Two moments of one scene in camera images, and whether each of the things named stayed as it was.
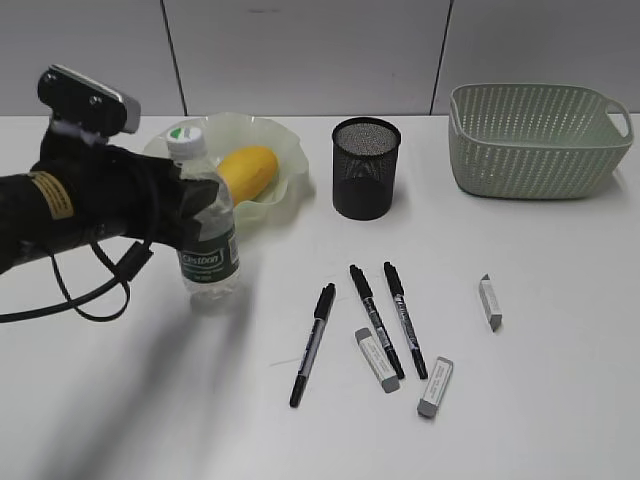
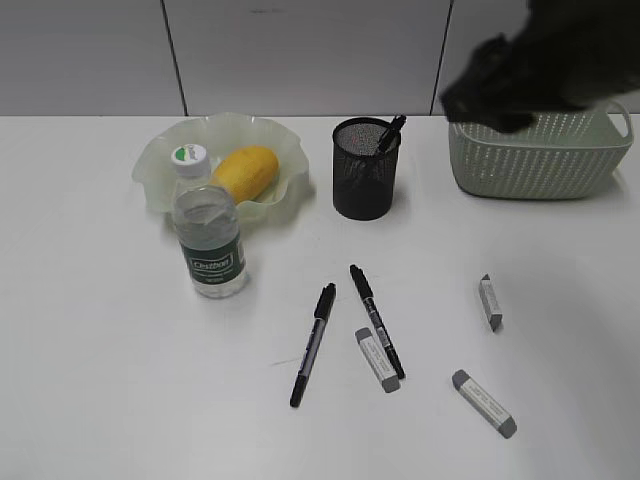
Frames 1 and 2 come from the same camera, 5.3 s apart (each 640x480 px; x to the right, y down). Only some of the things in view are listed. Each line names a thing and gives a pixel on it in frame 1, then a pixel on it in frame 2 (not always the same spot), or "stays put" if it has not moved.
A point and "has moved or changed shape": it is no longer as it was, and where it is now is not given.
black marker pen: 321,315 stays put
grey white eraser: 388,380 stays put
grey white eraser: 428,403 → 478,398
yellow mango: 248,172 stays put
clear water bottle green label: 210,271 has moved or changed shape
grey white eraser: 490,302 stays put
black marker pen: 368,300 stays put
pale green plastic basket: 536,140 stays put
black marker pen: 406,316 → 390,142
